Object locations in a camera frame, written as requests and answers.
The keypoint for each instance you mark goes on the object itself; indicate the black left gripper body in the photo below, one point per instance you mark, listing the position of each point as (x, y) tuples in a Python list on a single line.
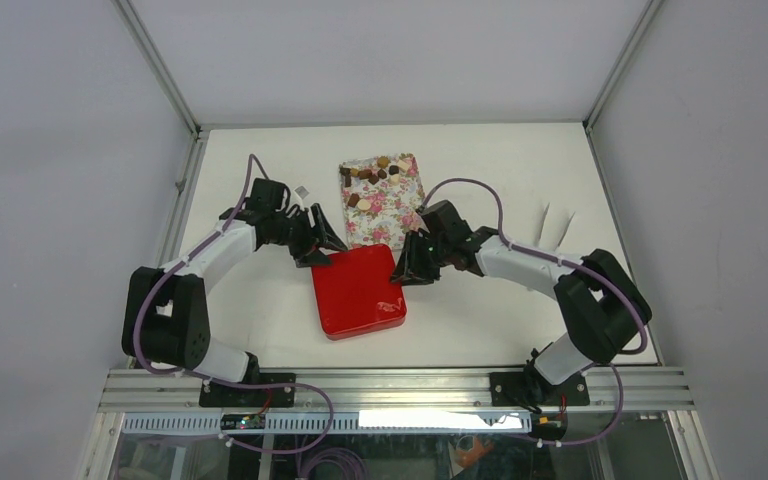
[(296, 232)]

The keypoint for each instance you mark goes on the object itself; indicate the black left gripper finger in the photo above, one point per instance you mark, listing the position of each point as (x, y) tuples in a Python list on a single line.
[(315, 258), (325, 234)]

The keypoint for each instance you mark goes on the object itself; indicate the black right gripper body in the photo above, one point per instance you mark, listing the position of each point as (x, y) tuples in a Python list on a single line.
[(432, 256)]

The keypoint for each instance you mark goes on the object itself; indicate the red box lid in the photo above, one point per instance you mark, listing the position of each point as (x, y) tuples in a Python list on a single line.
[(357, 284)]

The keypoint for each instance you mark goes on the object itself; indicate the silver metal tweezers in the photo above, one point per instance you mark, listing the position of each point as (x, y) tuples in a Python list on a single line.
[(553, 227)]

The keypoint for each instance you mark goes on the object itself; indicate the red square chocolate box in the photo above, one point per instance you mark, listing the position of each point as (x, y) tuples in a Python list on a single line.
[(341, 328)]

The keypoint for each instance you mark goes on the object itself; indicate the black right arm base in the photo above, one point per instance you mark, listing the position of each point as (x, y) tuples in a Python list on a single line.
[(517, 388)]

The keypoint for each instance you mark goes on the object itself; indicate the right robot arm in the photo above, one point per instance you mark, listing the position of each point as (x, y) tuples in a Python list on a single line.
[(601, 307)]

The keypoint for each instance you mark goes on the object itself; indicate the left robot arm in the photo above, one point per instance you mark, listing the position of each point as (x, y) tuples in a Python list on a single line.
[(167, 324)]

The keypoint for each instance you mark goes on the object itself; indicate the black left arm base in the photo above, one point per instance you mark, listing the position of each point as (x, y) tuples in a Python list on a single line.
[(246, 391)]

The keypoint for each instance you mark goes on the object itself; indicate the floral rectangular tray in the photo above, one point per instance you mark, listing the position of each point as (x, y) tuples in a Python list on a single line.
[(392, 183)]

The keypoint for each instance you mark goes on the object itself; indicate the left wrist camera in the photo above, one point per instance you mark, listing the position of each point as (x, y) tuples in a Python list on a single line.
[(300, 193)]

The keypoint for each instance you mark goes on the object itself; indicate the aluminium frame rail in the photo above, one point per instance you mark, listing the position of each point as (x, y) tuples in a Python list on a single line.
[(637, 388)]

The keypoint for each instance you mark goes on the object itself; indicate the white perforated cable duct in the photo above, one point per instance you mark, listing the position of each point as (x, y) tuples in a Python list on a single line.
[(366, 421)]

